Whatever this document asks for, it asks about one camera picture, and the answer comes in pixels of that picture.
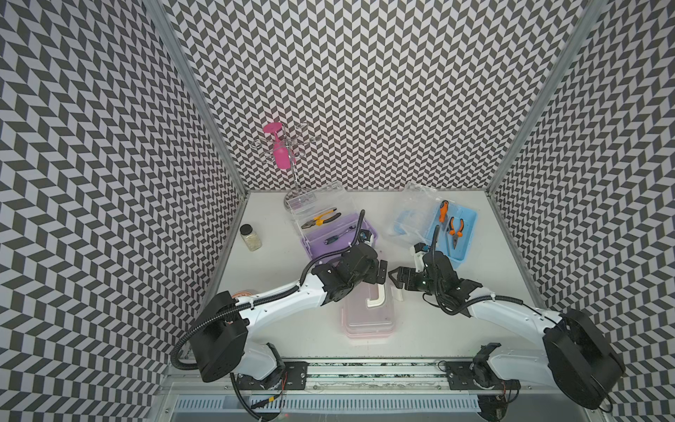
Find blue toolbox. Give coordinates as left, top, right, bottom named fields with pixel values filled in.
left=387, top=182, right=477, bottom=267

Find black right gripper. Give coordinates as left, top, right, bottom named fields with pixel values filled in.
left=387, top=266, right=443, bottom=296

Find orange handled screwdriver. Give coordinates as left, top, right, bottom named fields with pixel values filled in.
left=438, top=200, right=449, bottom=230

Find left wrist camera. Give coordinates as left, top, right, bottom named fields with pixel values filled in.
left=357, top=229, right=375, bottom=247

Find glass jar black lid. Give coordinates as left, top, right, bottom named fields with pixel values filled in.
left=239, top=223, right=262, bottom=251

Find orange handled pliers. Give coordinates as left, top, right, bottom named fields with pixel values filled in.
left=448, top=216, right=465, bottom=250

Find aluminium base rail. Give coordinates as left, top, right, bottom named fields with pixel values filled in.
left=147, top=358, right=610, bottom=421

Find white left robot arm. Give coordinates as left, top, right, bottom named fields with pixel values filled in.
left=170, top=210, right=387, bottom=390

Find pink glass on rack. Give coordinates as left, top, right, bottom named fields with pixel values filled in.
left=263, top=122, right=292, bottom=171

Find orange patterned plate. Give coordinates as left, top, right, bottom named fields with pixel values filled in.
left=231, top=289, right=258, bottom=298

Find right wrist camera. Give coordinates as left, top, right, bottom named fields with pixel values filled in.
left=411, top=243, right=429, bottom=273

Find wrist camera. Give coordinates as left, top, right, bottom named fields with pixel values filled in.
left=357, top=229, right=375, bottom=247
left=411, top=243, right=429, bottom=273

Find pink toolbox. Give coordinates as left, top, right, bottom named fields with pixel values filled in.
left=342, top=282, right=396, bottom=339

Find purple toolbox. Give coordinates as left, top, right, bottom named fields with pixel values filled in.
left=284, top=181, right=360, bottom=258

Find yellow black pliers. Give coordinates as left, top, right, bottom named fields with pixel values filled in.
left=301, top=207, right=341, bottom=230

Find silver ratchet wrench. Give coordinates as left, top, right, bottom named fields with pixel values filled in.
left=324, top=225, right=356, bottom=245

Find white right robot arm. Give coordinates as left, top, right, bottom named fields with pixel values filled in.
left=388, top=244, right=626, bottom=413

